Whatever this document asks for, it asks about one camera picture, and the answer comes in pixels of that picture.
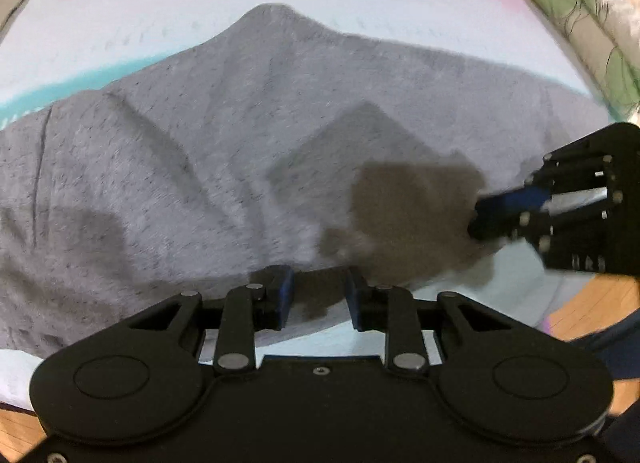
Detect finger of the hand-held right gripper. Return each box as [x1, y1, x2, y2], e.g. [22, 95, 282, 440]
[475, 185, 552, 215]
[468, 209, 534, 242]

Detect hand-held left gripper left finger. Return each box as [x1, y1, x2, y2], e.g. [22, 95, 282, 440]
[125, 265, 296, 376]

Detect grey pants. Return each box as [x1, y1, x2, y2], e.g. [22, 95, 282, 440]
[0, 3, 608, 357]

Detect leaf-print rolled duvet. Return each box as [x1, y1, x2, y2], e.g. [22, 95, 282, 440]
[500, 0, 632, 113]

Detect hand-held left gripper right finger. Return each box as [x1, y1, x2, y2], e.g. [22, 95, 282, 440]
[345, 265, 519, 378]

